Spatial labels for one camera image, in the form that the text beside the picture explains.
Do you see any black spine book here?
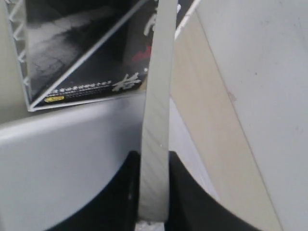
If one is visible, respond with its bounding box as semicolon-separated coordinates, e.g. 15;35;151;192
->
24;0;181;106

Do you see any blue moon cover book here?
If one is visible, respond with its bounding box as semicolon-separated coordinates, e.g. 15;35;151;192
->
135;0;178;231

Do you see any white plastic tray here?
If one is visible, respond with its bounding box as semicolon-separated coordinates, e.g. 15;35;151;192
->
0;92;217;231

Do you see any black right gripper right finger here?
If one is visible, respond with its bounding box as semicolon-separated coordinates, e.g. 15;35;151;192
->
165;152;253;231

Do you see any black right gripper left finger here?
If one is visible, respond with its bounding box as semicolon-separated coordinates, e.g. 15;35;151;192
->
49;151;140;231

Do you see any white wire book rack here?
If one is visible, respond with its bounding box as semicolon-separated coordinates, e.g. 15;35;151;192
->
4;0;202;113

